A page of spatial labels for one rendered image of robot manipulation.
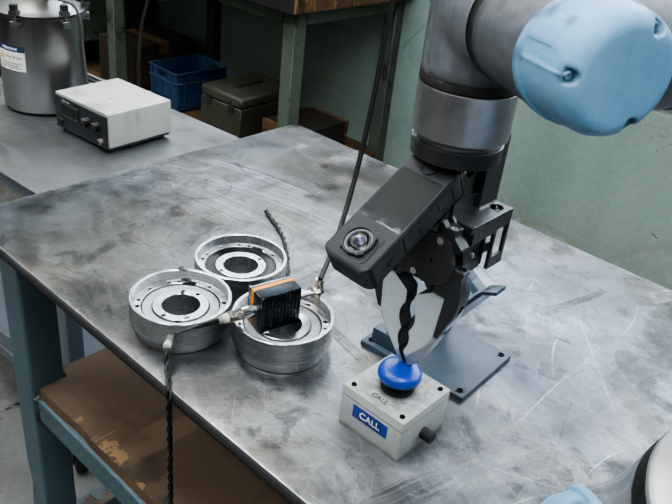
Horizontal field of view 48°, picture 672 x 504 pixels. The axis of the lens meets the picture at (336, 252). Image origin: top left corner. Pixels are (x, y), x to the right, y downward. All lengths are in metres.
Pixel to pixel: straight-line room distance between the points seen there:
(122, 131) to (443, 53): 1.05
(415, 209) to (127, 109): 1.03
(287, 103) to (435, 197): 1.78
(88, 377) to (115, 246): 0.26
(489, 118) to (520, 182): 1.93
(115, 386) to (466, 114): 0.74
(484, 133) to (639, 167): 1.76
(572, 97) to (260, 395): 0.43
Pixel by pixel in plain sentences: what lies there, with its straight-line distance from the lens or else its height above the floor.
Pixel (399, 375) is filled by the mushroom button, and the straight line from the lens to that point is 0.67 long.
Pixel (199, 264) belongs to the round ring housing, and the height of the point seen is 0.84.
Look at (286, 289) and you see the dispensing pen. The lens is 0.76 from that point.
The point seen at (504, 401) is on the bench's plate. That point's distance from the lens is 0.78.
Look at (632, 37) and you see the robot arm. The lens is 0.44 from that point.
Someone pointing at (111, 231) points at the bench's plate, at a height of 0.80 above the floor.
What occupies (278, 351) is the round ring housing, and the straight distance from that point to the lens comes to 0.74.
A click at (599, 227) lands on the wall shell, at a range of 2.40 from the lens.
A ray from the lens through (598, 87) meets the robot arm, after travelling 0.43.
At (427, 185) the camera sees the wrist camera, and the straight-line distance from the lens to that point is 0.57.
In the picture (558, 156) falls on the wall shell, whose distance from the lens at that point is 2.39.
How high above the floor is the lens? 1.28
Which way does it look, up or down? 30 degrees down
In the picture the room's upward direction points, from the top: 7 degrees clockwise
